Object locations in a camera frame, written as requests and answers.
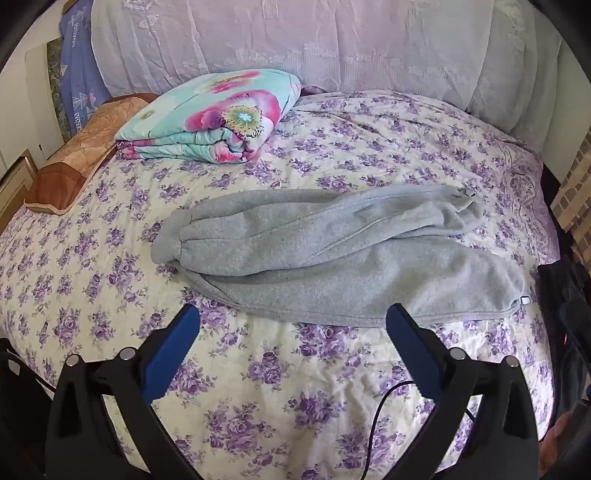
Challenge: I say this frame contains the grey sweatpants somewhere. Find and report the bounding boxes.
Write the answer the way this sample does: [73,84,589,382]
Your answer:
[151,184,527,328]

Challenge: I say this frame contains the person's hand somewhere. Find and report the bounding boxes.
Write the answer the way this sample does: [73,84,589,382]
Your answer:
[539,411,572,476]

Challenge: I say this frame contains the black garment at bedside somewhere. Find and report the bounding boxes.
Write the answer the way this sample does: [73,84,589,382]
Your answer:
[536,257,590,447]

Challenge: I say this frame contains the beige checkered curtain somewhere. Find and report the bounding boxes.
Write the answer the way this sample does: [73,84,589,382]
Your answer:
[551,132,591,270]

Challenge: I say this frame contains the brown orange pillow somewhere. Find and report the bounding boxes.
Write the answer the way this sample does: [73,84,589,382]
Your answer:
[24,93,157,216]

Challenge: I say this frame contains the blue patterned fabric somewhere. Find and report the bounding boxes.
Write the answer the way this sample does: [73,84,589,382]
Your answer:
[59,0,111,135]

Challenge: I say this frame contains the folded teal floral quilt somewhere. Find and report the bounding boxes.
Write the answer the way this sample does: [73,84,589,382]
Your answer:
[114,69,301,164]

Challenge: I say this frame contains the black cable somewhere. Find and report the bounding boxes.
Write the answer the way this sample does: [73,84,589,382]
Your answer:
[359,380,477,480]

